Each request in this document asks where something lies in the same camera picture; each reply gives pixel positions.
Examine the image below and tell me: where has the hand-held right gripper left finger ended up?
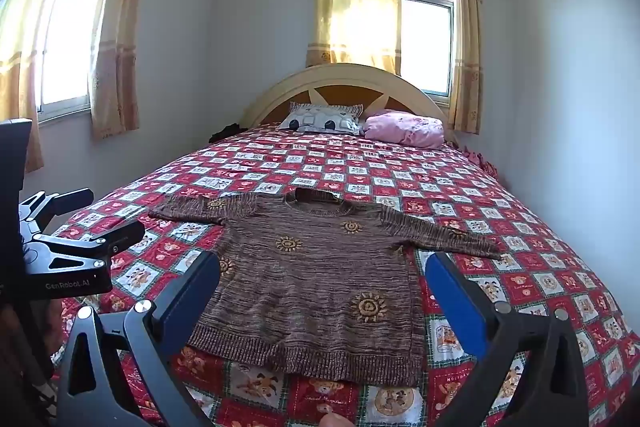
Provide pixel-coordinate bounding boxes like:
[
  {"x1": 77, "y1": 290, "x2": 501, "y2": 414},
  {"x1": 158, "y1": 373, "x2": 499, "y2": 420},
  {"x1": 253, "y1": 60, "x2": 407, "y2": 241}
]
[{"x1": 55, "y1": 251, "x2": 222, "y2": 427}]

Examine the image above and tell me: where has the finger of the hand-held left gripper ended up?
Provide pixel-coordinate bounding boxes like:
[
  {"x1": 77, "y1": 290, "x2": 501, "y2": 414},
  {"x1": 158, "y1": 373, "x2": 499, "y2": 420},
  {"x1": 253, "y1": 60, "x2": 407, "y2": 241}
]
[
  {"x1": 22, "y1": 221, "x2": 147, "y2": 275},
  {"x1": 19, "y1": 188, "x2": 95, "y2": 233}
]

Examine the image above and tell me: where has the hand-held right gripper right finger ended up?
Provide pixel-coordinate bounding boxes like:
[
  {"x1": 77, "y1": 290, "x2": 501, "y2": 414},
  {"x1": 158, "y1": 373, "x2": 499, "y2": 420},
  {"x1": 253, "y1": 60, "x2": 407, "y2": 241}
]
[{"x1": 425, "y1": 251, "x2": 591, "y2": 427}]

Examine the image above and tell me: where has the brown knitted sun-pattern sweater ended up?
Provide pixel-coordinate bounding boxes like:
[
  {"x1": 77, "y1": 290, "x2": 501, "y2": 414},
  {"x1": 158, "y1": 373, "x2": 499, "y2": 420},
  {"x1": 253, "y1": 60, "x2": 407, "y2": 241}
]
[{"x1": 148, "y1": 188, "x2": 503, "y2": 387}]

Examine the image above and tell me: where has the red checkered printed quilt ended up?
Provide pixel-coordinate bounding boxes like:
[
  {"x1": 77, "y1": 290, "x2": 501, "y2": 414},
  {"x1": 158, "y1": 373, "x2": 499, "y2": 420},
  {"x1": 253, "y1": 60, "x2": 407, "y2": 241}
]
[{"x1": 47, "y1": 121, "x2": 633, "y2": 427}]

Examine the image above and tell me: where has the yellow sheer curtain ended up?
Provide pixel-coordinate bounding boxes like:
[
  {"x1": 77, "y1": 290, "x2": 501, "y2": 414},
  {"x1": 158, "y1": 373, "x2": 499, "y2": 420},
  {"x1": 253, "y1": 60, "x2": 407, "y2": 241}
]
[
  {"x1": 0, "y1": 0, "x2": 93, "y2": 174},
  {"x1": 306, "y1": 0, "x2": 402, "y2": 76},
  {"x1": 89, "y1": 0, "x2": 168, "y2": 140},
  {"x1": 446, "y1": 0, "x2": 484, "y2": 135}
]

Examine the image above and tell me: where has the dark cloth beside bed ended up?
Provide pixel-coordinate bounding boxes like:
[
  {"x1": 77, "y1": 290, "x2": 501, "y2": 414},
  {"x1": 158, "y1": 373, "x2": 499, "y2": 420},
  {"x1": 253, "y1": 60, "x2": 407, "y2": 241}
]
[{"x1": 208, "y1": 123, "x2": 247, "y2": 144}]

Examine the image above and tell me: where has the large side window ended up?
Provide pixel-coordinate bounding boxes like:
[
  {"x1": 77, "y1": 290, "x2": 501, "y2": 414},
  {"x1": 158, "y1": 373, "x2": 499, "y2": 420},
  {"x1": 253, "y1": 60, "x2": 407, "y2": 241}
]
[{"x1": 36, "y1": 0, "x2": 126, "y2": 124}]

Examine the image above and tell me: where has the pink pillow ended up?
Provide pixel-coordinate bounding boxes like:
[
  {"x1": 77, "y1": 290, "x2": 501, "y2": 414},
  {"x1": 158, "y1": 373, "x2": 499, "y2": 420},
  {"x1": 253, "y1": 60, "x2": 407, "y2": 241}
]
[{"x1": 362, "y1": 110, "x2": 445, "y2": 149}]

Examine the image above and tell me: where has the white patterned pillow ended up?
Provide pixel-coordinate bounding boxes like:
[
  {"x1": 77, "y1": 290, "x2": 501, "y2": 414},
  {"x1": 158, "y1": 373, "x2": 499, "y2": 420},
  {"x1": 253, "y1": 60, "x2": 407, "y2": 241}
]
[{"x1": 276, "y1": 103, "x2": 365, "y2": 136}]

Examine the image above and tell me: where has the arched wooden bed headboard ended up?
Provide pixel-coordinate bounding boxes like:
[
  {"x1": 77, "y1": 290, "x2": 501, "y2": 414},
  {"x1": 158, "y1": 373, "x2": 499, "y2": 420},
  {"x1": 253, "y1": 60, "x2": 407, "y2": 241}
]
[{"x1": 240, "y1": 63, "x2": 451, "y2": 130}]

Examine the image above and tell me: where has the window behind headboard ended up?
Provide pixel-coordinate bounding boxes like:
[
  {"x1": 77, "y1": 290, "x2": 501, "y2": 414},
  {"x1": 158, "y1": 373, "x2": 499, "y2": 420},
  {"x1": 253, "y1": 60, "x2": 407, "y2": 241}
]
[{"x1": 399, "y1": 0, "x2": 457, "y2": 98}]

